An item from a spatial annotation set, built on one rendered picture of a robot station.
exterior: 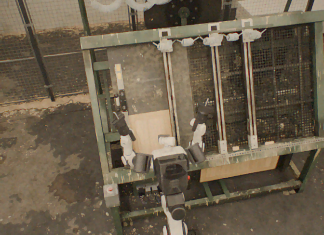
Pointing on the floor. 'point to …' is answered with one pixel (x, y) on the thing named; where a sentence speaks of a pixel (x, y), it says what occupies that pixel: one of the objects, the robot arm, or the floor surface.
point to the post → (117, 220)
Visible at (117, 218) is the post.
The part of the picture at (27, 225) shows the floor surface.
